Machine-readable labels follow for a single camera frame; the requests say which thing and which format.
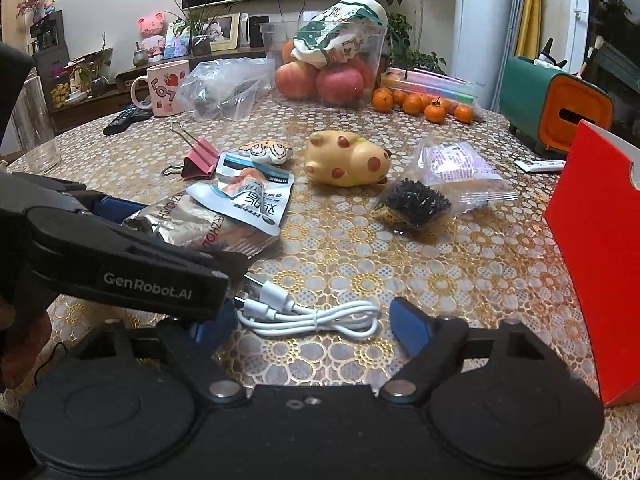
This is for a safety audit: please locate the person's left hand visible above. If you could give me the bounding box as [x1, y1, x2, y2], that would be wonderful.
[0, 302, 52, 391]

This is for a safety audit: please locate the green patterned cloth bag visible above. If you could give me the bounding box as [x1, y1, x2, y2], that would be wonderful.
[292, 0, 389, 67]

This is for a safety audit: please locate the clear plastic fruit container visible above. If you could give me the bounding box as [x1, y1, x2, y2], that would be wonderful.
[259, 19, 389, 109]

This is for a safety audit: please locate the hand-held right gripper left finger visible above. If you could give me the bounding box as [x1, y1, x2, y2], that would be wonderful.
[100, 310, 248, 405]

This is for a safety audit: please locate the pink binder clip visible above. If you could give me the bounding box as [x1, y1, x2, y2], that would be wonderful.
[161, 121, 221, 181]

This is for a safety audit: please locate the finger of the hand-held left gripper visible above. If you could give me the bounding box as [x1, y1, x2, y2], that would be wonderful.
[27, 207, 249, 281]
[0, 172, 152, 227]

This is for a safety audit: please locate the black coffee machine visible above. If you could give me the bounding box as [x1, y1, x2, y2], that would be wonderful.
[28, 9, 69, 54]

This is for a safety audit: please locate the black ink bottle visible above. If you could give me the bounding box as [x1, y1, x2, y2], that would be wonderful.
[533, 37, 569, 69]

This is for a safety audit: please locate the calligraphy brush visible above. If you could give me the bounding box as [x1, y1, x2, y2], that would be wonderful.
[581, 34, 604, 77]

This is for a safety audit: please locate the tiger striped squishy toy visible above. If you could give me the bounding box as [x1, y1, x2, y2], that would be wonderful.
[238, 140, 294, 166]

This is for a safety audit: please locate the silver snack packet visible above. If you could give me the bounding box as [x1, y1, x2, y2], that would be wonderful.
[122, 194, 279, 262]

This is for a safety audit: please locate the green orange desk organiser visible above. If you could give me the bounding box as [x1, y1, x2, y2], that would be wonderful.
[499, 54, 615, 155]

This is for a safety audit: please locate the white standing air conditioner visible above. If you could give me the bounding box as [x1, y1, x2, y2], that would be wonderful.
[454, 0, 522, 112]

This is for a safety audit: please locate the large green potted plant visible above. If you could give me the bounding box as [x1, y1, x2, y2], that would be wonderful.
[350, 0, 451, 77]

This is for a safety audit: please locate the white USB cable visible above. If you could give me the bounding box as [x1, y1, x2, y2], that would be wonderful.
[234, 279, 384, 344]

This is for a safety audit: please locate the crumpled clear plastic bag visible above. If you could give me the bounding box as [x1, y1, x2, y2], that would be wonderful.
[174, 57, 274, 121]

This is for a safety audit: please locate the gold floral desktop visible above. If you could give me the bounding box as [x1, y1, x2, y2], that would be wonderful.
[0, 92, 640, 411]

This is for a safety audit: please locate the white toothpaste tube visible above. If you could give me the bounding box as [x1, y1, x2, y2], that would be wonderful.
[514, 158, 569, 174]

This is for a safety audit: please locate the clear glass tumbler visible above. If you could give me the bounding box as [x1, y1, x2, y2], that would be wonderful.
[10, 69, 62, 174]

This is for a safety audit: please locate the photo frame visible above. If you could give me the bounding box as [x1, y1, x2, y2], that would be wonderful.
[207, 12, 241, 52]

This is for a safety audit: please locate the pastel plastic box stack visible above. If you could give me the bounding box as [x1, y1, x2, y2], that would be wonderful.
[381, 66, 482, 108]

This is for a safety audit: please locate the small potted grass plant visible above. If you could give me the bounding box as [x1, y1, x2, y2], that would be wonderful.
[164, 0, 223, 57]

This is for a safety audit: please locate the red apple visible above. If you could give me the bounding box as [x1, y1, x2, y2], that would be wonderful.
[315, 66, 366, 107]
[274, 59, 321, 100]

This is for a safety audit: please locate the purple printed white packet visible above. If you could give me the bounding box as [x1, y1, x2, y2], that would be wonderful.
[409, 140, 519, 217]

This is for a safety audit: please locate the yellow spotted pig toy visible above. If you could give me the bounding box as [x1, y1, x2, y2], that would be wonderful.
[304, 130, 392, 189]

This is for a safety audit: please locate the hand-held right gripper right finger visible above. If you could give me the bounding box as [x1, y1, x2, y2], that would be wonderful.
[381, 297, 546, 403]

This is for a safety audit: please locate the yellow curtain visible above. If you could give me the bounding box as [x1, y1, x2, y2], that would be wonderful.
[514, 0, 545, 61]

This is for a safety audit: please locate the white blue snack packet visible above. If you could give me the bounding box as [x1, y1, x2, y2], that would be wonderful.
[187, 152, 297, 237]

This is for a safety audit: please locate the pink bear plush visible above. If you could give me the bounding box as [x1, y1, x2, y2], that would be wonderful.
[137, 12, 166, 59]

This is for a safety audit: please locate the wooden TV cabinet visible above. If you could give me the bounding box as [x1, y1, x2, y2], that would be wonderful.
[50, 46, 268, 133]

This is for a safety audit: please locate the vase with pink flowers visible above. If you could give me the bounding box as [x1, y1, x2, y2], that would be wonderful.
[16, 0, 47, 24]

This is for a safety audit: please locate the red cardboard box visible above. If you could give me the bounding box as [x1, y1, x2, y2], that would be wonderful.
[544, 120, 640, 407]

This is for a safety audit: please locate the pink strawberry mug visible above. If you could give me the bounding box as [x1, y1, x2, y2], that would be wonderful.
[130, 59, 191, 118]

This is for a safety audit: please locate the black remote control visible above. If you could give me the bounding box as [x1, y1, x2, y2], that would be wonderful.
[103, 104, 153, 136]

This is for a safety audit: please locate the pile of tangerines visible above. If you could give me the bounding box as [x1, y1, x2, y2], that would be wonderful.
[371, 86, 474, 125]

